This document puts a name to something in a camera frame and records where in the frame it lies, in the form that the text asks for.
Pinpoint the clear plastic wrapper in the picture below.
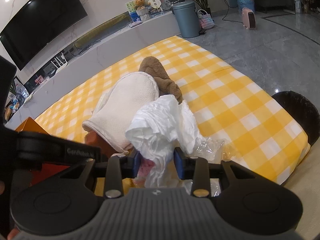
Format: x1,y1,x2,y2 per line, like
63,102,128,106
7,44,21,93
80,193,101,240
191,137,236,164

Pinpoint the pastel woven basket bag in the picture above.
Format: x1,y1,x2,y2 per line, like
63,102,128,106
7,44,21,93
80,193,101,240
197,9,215,30

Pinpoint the green long cushion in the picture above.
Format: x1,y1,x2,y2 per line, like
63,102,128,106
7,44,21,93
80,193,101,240
74,12,131,49

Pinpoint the pink white knitted item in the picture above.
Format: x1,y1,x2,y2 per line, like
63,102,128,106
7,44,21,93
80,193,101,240
136,158,155,180

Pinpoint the black wall television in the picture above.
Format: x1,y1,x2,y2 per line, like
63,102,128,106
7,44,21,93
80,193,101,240
1,0,87,70

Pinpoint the white terry slipper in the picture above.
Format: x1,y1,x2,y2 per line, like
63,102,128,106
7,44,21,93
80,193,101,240
82,72,159,153

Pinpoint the small potted plant left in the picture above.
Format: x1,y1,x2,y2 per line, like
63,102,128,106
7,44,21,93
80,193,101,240
9,79,29,109

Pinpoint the white plastic bag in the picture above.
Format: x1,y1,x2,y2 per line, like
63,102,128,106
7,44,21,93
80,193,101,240
125,95,207,188

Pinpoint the pink space heater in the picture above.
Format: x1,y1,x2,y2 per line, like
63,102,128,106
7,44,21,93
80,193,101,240
241,8,256,29

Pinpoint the brown teddy bear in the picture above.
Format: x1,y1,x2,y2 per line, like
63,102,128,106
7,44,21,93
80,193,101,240
134,0,146,10

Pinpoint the blue-grey trash bin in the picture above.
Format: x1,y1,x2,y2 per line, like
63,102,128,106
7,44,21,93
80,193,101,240
172,0,201,38

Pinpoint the black round stool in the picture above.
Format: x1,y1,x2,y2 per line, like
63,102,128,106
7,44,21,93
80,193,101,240
272,90,320,146

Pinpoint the white wifi router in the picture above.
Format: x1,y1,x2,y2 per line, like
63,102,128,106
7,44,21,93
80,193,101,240
51,53,68,73

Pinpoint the grey TV console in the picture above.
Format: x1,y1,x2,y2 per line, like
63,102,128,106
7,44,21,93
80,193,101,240
5,11,180,129

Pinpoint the brown plush slipper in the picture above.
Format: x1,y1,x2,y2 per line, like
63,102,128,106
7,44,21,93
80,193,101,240
139,56,183,104

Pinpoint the yellow white checkered blanket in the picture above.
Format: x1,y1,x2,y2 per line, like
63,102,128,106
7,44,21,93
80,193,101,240
36,36,310,184

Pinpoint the round white hand fan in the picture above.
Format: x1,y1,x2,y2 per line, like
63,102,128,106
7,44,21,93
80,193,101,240
148,0,161,9

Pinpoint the orange storage box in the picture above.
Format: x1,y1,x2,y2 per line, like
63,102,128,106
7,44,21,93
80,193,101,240
15,117,48,134

